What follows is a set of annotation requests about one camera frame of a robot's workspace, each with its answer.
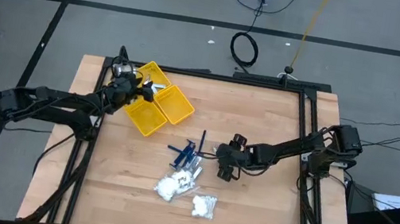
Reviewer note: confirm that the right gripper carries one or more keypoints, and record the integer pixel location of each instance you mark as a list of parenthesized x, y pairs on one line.
[(231, 157)]

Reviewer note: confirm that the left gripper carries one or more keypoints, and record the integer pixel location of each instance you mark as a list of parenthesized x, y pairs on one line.
[(122, 93)]

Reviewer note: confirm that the long cotton ball bag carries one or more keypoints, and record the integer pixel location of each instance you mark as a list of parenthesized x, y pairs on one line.
[(172, 186)]

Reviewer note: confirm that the small cotton swab bag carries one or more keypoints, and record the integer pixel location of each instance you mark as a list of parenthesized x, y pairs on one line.
[(203, 207)]

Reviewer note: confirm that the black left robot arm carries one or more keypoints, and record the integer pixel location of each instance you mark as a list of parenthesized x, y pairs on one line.
[(57, 99)]

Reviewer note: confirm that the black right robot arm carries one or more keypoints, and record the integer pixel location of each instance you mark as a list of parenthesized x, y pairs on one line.
[(287, 146)]

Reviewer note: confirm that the black aluminium table frame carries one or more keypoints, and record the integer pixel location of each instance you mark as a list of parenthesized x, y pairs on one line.
[(229, 79)]

